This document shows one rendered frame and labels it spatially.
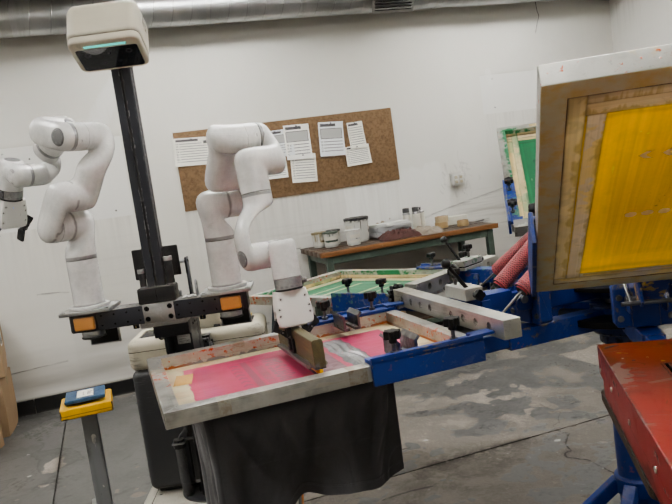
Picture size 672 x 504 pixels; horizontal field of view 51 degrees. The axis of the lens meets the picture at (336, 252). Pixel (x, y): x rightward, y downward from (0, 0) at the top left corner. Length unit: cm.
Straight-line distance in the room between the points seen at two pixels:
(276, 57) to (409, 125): 127
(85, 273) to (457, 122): 458
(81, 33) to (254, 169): 65
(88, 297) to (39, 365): 345
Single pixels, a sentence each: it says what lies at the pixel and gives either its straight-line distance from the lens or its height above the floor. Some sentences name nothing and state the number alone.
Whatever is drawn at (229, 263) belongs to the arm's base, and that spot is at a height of 122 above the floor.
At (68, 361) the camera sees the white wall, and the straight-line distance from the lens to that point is 576.
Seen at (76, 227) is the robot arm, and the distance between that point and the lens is 233.
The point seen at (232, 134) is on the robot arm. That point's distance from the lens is 204.
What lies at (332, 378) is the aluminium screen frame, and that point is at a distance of 168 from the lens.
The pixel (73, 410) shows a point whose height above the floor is 95.
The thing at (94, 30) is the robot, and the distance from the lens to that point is 223.
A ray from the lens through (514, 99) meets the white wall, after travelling 674.
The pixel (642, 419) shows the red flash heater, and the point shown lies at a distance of 96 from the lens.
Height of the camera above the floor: 145
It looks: 6 degrees down
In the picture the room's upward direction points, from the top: 8 degrees counter-clockwise
